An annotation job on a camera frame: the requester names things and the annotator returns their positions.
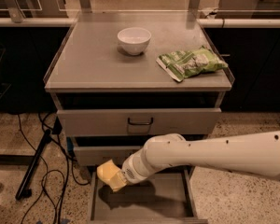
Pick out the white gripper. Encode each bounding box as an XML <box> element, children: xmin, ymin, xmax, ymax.
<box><xmin>109</xmin><ymin>150</ymin><xmax>156</xmax><ymax>192</ymax></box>

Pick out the yellow sponge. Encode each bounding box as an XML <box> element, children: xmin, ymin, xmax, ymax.
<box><xmin>96</xmin><ymin>160</ymin><xmax>119</xmax><ymax>185</ymax></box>

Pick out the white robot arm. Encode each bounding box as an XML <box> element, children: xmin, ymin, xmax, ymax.
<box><xmin>109</xmin><ymin>131</ymin><xmax>280</xmax><ymax>191</ymax></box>

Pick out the middle grey drawer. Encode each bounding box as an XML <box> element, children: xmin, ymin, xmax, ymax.
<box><xmin>73</xmin><ymin>145</ymin><xmax>207</xmax><ymax>167</ymax></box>

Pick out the grey drawer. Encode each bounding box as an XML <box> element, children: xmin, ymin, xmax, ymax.
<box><xmin>57</xmin><ymin>108</ymin><xmax>221</xmax><ymax>136</ymax></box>
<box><xmin>87</xmin><ymin>167</ymin><xmax>209</xmax><ymax>224</ymax></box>
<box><xmin>73</xmin><ymin>145</ymin><xmax>207</xmax><ymax>167</ymax></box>

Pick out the bottom grey drawer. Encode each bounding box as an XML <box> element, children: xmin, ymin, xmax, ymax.
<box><xmin>87</xmin><ymin>167</ymin><xmax>209</xmax><ymax>224</ymax></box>

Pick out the top grey drawer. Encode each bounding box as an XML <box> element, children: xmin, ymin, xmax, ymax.
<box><xmin>57</xmin><ymin>108</ymin><xmax>221</xmax><ymax>136</ymax></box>

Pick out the grey drawer cabinet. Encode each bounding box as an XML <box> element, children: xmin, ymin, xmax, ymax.
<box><xmin>43</xmin><ymin>10</ymin><xmax>235</xmax><ymax>224</ymax></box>

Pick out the black bar on floor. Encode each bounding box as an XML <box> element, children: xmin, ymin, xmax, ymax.
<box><xmin>15</xmin><ymin>130</ymin><xmax>51</xmax><ymax>201</ymax></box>

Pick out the green snack bag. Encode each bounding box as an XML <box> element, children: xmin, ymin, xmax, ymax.
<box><xmin>156</xmin><ymin>47</ymin><xmax>228</xmax><ymax>82</ymax></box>

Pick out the white ceramic bowl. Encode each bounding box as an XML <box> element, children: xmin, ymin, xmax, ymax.
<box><xmin>118</xmin><ymin>27</ymin><xmax>151</xmax><ymax>55</ymax></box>

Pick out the black floor cable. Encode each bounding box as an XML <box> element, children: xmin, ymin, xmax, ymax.
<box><xmin>17</xmin><ymin>111</ymin><xmax>91</xmax><ymax>224</ymax></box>

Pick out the white rail right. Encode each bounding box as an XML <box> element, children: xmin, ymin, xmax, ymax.
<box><xmin>198</xmin><ymin>19</ymin><xmax>280</xmax><ymax>28</ymax></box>

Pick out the white rail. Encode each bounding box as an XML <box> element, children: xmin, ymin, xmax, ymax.
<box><xmin>0</xmin><ymin>18</ymin><xmax>77</xmax><ymax>27</ymax></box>
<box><xmin>198</xmin><ymin>19</ymin><xmax>280</xmax><ymax>28</ymax></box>

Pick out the white rail left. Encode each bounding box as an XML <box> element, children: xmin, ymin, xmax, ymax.
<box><xmin>0</xmin><ymin>18</ymin><xmax>77</xmax><ymax>27</ymax></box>

